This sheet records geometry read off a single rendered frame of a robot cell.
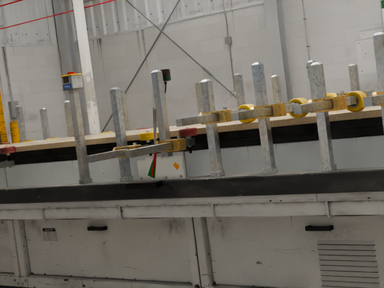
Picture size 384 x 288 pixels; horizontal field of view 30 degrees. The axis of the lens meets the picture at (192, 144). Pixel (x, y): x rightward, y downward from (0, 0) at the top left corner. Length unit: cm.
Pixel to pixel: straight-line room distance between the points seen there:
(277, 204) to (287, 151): 27
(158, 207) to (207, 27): 853
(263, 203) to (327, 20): 781
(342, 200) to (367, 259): 36
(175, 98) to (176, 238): 862
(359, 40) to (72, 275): 713
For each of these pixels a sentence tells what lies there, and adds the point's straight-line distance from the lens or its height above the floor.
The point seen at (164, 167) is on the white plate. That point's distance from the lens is 309.
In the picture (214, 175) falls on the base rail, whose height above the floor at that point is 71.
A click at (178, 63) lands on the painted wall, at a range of 1192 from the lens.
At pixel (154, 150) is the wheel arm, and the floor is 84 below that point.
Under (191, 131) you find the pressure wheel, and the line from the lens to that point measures 313.
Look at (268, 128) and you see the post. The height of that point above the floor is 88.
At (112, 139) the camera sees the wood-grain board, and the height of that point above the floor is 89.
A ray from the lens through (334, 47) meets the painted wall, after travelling 1051.
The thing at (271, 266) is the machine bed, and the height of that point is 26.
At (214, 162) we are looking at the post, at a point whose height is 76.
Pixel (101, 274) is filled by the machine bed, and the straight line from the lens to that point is 384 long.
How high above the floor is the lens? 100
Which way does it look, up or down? 3 degrees down
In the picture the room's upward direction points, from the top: 7 degrees counter-clockwise
